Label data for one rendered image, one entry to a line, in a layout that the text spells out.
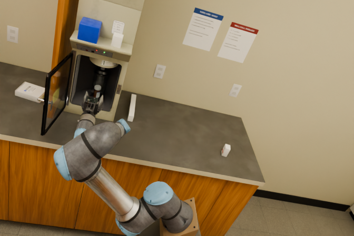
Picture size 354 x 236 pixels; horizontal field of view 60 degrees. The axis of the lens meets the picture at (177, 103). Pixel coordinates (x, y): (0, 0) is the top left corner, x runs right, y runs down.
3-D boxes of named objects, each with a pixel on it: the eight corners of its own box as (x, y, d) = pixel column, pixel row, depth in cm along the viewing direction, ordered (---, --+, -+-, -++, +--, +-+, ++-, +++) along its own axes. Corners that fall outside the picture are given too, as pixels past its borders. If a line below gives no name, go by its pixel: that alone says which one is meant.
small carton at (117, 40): (112, 42, 167) (114, 32, 164) (121, 44, 168) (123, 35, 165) (110, 46, 163) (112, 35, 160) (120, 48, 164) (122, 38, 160)
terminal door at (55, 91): (65, 107, 191) (73, 51, 170) (41, 137, 166) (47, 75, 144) (64, 106, 191) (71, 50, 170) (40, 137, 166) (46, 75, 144)
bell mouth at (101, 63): (91, 50, 193) (93, 42, 190) (119, 57, 197) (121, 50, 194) (87, 63, 178) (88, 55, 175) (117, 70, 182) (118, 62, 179)
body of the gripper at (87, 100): (101, 97, 158) (97, 112, 149) (98, 109, 163) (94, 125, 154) (86, 94, 156) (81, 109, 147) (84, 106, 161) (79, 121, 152)
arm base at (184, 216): (193, 229, 135) (183, 218, 129) (163, 236, 139) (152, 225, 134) (193, 200, 146) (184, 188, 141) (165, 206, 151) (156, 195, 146)
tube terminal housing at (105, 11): (71, 90, 216) (88, -20, 175) (117, 100, 223) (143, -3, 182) (62, 111, 195) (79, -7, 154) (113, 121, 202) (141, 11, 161)
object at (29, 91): (24, 86, 203) (25, 81, 201) (48, 94, 204) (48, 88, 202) (14, 95, 193) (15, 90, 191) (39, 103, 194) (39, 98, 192)
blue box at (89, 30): (80, 31, 165) (82, 16, 160) (99, 36, 167) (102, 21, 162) (76, 39, 157) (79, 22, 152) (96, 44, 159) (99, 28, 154)
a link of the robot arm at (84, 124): (80, 150, 143) (68, 138, 138) (85, 133, 151) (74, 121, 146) (94, 145, 141) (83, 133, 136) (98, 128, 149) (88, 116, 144)
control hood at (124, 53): (71, 46, 170) (74, 29, 165) (129, 60, 177) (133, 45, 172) (67, 55, 161) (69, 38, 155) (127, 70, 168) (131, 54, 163)
